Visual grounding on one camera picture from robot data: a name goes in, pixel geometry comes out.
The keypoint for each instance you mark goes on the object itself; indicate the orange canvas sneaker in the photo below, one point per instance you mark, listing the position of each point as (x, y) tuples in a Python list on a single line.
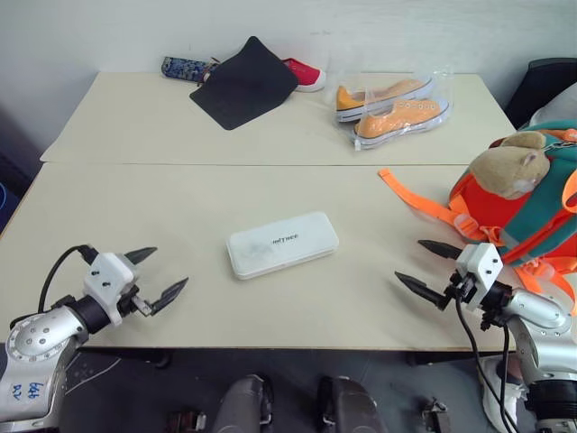
[(387, 97), (401, 119)]

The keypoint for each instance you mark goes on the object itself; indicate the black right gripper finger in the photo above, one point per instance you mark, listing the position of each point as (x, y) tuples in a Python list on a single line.
[(439, 248), (419, 286)]

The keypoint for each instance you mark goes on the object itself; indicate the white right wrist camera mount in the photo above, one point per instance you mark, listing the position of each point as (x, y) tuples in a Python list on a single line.
[(482, 266)]

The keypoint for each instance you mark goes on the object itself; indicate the black mat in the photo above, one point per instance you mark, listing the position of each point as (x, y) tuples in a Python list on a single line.
[(245, 85)]

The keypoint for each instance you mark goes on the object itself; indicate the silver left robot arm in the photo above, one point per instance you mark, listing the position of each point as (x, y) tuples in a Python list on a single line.
[(38, 343)]

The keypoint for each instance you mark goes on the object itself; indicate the clear plastic shoe bag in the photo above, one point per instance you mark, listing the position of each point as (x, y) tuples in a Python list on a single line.
[(444, 88)]

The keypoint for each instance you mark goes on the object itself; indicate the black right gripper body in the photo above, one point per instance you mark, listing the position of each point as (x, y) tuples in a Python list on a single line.
[(463, 288)]

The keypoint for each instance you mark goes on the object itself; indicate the grey cloth bundle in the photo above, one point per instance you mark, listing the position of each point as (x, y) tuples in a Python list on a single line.
[(556, 110)]

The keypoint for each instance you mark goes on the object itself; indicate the green orange plush animal backpack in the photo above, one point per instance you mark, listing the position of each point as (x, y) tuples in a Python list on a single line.
[(536, 212)]

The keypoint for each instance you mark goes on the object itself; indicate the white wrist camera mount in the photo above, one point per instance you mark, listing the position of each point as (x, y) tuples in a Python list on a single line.
[(106, 275), (482, 266)]

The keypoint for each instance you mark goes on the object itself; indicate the black chair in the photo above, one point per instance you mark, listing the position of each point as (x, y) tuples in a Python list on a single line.
[(541, 79)]

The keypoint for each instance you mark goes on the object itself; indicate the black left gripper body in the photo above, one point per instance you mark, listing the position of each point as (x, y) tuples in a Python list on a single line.
[(130, 301)]

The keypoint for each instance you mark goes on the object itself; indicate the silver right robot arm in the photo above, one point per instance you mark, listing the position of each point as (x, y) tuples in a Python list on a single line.
[(538, 315)]

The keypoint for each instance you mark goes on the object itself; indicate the white rectangular case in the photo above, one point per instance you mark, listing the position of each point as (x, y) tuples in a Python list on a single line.
[(281, 245)]

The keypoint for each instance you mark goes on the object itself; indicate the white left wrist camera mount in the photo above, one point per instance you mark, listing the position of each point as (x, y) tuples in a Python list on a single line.
[(106, 275)]

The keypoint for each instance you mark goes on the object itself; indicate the dark rounded shape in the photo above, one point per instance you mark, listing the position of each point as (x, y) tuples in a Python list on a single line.
[(241, 403), (349, 406)]

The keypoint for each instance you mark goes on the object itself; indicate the small dark metal foot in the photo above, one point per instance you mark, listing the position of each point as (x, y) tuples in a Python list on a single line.
[(436, 417)]

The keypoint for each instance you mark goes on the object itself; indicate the red canvas shoe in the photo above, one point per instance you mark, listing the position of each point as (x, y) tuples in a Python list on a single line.
[(306, 74)]

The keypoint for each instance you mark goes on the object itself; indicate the white sneaker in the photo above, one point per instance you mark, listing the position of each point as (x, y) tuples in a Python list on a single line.
[(498, 397)]

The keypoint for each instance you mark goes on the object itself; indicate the blue patterned pouch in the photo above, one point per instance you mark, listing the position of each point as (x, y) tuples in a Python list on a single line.
[(185, 67)]

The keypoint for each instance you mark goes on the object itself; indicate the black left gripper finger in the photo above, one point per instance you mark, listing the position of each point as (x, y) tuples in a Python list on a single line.
[(167, 294), (140, 254)]

